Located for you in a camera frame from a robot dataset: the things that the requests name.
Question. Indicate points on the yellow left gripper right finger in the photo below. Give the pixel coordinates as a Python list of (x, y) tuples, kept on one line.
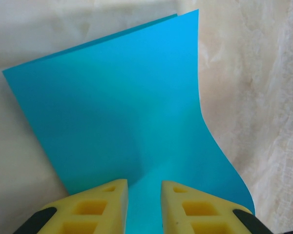
[(197, 209)]

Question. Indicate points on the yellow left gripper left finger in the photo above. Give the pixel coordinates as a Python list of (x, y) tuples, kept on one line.
[(92, 207)]

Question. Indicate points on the blue cloth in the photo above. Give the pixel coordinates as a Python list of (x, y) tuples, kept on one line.
[(117, 104)]

